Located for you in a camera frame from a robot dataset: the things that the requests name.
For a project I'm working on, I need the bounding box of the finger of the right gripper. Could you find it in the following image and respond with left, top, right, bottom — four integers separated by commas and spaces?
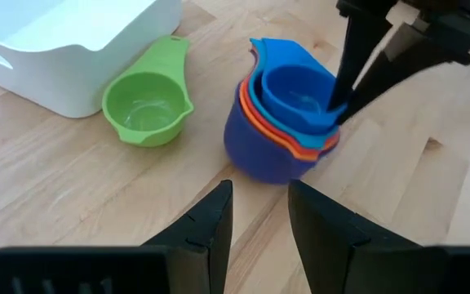
326, 18, 394, 113
335, 35, 470, 126

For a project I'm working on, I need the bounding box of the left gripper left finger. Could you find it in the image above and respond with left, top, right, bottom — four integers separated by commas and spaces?
143, 179, 235, 294

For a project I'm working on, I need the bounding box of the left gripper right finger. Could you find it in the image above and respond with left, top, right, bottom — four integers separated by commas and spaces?
287, 179, 423, 294

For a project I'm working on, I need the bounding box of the orange measuring cup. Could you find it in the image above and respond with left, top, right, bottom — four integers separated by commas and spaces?
237, 79, 341, 163

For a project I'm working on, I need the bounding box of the indigo measuring cup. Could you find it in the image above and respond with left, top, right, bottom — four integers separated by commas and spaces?
223, 85, 326, 186

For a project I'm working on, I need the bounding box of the light blue measuring cup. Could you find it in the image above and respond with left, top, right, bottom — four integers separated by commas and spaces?
247, 38, 341, 151

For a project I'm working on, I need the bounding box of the red measuring cup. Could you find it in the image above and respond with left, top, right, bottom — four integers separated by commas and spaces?
242, 48, 341, 158

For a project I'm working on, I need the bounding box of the green measuring cup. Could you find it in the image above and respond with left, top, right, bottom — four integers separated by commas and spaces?
100, 35, 196, 149

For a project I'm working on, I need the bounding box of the white plastic basket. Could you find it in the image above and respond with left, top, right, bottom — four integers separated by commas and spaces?
0, 0, 184, 119

